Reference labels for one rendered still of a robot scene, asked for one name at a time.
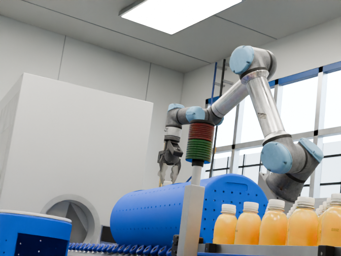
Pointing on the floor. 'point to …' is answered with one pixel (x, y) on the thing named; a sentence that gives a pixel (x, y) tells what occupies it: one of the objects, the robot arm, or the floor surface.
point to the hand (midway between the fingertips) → (167, 182)
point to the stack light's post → (191, 220)
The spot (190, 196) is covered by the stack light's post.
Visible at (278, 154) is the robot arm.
